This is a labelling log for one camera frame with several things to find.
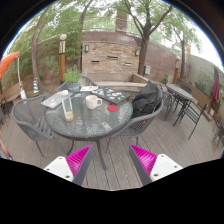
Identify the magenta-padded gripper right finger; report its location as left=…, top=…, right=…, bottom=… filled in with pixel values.
left=128, top=143, right=184, bottom=187

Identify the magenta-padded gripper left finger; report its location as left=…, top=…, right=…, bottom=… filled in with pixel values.
left=43, top=144, right=95, bottom=187

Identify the clear plastic bottle white cap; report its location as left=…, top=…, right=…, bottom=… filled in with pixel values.
left=61, top=89, right=75, bottom=122

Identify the person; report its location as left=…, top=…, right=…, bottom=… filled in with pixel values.
left=0, top=138, right=14, bottom=162

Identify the black metal chair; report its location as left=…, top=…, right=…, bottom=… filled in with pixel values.
left=173, top=101, right=208, bottom=140
left=213, top=114, right=224, bottom=148
left=179, top=83, right=193, bottom=96

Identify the silver laptop with stickers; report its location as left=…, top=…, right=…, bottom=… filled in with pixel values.
left=40, top=90, right=74, bottom=110

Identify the black jacket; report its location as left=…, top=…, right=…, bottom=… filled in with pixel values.
left=131, top=82, right=163, bottom=118

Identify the white ribbed mug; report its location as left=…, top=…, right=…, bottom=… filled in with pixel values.
left=83, top=94, right=103, bottom=110

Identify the round dark patio table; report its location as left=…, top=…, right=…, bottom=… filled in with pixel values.
left=165, top=83, right=199, bottom=118

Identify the flat round red coaster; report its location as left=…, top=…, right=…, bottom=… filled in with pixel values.
left=106, top=104, right=120, bottom=113

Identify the yellow blue striped cone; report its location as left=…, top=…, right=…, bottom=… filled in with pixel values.
left=32, top=77, right=41, bottom=95

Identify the white printed paper sheet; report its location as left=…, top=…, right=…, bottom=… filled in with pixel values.
left=79, top=85, right=99, bottom=93

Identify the wooden bench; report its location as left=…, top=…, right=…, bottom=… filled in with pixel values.
left=0, top=83, right=22, bottom=104

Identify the black laptop with stickers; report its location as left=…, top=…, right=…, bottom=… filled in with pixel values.
left=91, top=86, right=132, bottom=106

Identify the green plant in blue pot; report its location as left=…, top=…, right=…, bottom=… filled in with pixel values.
left=63, top=64, right=83, bottom=94

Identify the closed maroon patio umbrella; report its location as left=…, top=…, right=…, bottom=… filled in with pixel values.
left=210, top=66, right=221, bottom=116

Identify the slim tree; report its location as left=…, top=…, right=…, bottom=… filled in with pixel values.
left=166, top=13, right=201, bottom=80

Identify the dark forked tree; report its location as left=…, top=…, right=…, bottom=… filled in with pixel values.
left=113, top=0, right=174, bottom=77

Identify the leaning tree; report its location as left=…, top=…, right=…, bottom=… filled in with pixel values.
left=19, top=6, right=81, bottom=93

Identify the orange patio umbrella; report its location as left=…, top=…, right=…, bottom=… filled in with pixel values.
left=0, top=50, right=28, bottom=100

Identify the wooden lamp post white globe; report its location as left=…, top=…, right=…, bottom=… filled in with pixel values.
left=58, top=33, right=68, bottom=84
left=172, top=55, right=181, bottom=85

